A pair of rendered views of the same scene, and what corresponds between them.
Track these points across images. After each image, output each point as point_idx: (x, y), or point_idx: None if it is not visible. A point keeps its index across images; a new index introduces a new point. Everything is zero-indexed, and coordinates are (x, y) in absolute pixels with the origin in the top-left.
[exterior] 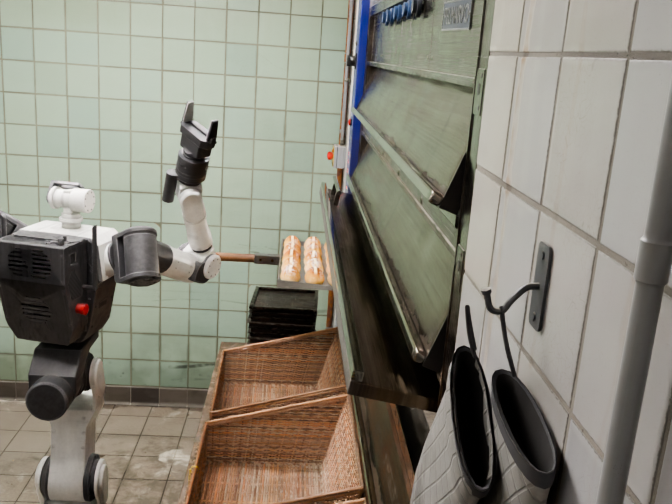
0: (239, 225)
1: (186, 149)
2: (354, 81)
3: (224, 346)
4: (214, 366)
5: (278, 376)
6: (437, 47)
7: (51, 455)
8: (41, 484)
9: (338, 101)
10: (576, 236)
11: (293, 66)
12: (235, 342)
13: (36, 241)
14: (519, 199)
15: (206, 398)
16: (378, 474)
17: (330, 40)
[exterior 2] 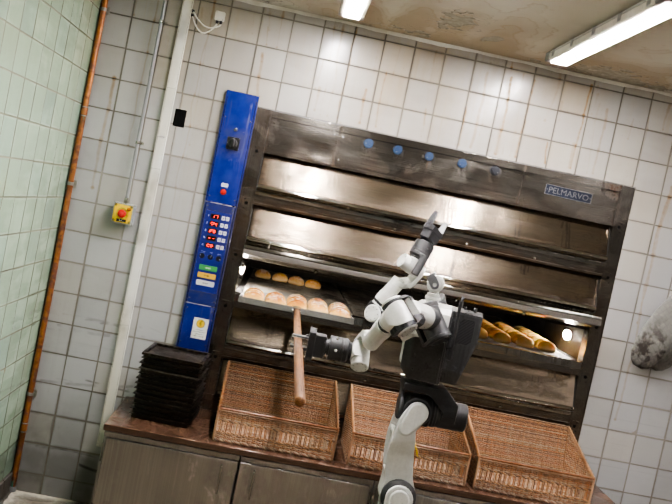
0: (14, 299)
1: (432, 241)
2: (229, 159)
3: (119, 424)
4: (169, 436)
5: (194, 422)
6: (533, 197)
7: (412, 475)
8: (413, 500)
9: (70, 153)
10: None
11: (63, 117)
12: (109, 419)
13: (473, 313)
14: (662, 258)
15: (241, 449)
16: (485, 386)
17: (78, 92)
